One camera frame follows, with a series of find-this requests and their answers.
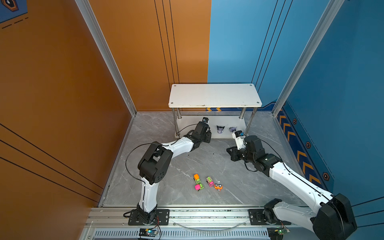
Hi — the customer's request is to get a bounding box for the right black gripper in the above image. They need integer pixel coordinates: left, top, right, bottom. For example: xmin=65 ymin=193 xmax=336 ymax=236
xmin=225 ymin=145 xmax=256 ymax=164

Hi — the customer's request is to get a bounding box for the black purple bat toy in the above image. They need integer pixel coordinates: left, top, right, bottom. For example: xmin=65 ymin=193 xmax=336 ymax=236
xmin=217 ymin=126 xmax=225 ymax=134

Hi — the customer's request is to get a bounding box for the green pink toy car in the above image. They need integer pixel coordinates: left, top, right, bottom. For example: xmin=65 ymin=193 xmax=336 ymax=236
xmin=206 ymin=177 xmax=215 ymax=187

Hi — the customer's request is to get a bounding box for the orange round toy car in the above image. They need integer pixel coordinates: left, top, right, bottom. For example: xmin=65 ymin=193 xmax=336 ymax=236
xmin=214 ymin=183 xmax=223 ymax=191

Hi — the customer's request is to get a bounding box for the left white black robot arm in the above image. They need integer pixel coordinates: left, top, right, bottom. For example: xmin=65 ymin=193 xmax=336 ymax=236
xmin=138 ymin=117 xmax=212 ymax=214

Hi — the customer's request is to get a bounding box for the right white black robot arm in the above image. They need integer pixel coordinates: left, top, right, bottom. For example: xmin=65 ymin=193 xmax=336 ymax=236
xmin=227 ymin=131 xmax=358 ymax=240

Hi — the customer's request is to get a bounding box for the white two-tier shelf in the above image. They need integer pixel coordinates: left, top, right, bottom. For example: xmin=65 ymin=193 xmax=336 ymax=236
xmin=169 ymin=84 xmax=262 ymax=139

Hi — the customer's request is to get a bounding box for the orange green toy car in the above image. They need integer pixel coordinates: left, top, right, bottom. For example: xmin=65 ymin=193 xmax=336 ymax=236
xmin=194 ymin=174 xmax=201 ymax=185

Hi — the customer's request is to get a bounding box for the pink green toy truck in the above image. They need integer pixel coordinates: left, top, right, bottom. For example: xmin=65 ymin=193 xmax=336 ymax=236
xmin=195 ymin=184 xmax=204 ymax=191

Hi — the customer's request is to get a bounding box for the right circuit board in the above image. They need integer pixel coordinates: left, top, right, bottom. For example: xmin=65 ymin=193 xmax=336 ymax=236
xmin=267 ymin=227 xmax=291 ymax=240

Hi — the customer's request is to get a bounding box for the circuit board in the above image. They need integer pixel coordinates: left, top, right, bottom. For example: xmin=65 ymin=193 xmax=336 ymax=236
xmin=139 ymin=228 xmax=159 ymax=239
xmin=267 ymin=227 xmax=291 ymax=240

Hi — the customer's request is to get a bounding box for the left circuit board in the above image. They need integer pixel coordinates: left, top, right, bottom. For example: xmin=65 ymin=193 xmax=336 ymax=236
xmin=139 ymin=228 xmax=159 ymax=239

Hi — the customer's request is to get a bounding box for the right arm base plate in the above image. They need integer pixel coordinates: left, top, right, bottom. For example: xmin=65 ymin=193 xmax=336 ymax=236
xmin=248 ymin=209 xmax=292 ymax=226

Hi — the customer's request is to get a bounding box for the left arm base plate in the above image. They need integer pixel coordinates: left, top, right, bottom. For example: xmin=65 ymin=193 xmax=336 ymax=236
xmin=128 ymin=209 xmax=170 ymax=226

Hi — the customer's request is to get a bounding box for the aluminium front rail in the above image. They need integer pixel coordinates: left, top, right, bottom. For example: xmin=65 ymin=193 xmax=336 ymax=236
xmin=80 ymin=206 xmax=318 ymax=240

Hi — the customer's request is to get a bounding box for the right aluminium corner post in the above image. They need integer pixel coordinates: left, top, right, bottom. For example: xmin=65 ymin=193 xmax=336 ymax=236
xmin=272 ymin=0 xmax=345 ymax=117

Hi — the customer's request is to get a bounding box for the aluminium corner post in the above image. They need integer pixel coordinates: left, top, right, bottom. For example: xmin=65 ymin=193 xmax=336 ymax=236
xmin=75 ymin=0 xmax=137 ymax=117
xmin=272 ymin=0 xmax=345 ymax=117

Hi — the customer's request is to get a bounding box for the left aluminium corner post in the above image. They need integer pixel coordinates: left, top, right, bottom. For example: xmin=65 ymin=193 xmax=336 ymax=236
xmin=75 ymin=0 xmax=137 ymax=117

